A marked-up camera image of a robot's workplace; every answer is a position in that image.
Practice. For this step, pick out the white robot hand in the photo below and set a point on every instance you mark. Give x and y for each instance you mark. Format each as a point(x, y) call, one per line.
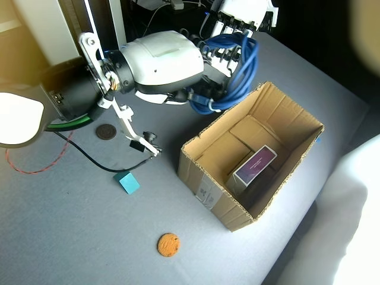
point(243, 10)
point(166, 59)

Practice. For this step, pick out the grey box with maroon top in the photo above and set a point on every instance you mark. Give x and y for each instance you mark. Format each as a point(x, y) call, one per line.
point(255, 163)

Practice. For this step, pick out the open cardboard box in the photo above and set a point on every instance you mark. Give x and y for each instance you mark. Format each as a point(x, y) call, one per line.
point(190, 175)

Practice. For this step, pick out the white power adapter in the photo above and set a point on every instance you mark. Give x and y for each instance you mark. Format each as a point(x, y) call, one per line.
point(177, 4)

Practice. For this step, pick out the dark brown cookie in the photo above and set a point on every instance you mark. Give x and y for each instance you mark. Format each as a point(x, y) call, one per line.
point(106, 131)

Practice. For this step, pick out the teal block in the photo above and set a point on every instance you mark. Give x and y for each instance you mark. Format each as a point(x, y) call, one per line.
point(129, 184)

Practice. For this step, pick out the small blue tape piece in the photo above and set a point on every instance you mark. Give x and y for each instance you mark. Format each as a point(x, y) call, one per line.
point(318, 139)

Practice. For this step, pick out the orange cookie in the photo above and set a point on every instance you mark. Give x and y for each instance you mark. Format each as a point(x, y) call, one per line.
point(168, 245)

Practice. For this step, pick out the grey table cloth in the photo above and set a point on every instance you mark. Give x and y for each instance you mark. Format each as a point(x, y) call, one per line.
point(74, 222)

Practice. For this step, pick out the white cabinet frame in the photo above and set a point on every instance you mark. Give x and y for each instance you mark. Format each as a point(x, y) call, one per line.
point(117, 17)

